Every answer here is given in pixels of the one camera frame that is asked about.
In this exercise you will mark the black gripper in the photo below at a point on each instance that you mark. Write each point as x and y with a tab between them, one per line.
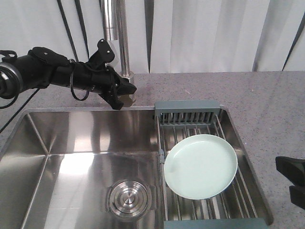
105	80

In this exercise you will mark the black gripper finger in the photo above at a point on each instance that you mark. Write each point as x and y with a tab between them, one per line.
297	196
292	168

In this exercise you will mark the light green round plate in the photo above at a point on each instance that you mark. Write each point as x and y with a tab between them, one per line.
200	167

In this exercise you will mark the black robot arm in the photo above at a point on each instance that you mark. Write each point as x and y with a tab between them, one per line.
42	67

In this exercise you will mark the grey sink drying rack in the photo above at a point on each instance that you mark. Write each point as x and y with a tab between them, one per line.
242	205

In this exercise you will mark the white pleated curtain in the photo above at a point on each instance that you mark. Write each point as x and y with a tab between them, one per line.
167	36

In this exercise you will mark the chrome kitchen faucet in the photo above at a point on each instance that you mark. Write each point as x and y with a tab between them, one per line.
115	28

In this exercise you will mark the stainless steel sink basin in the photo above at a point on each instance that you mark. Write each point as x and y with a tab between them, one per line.
58	166

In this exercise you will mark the steel sink drain strainer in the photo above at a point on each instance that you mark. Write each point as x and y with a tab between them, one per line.
129	200

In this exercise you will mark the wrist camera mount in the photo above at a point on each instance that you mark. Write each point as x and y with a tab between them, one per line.
103	55

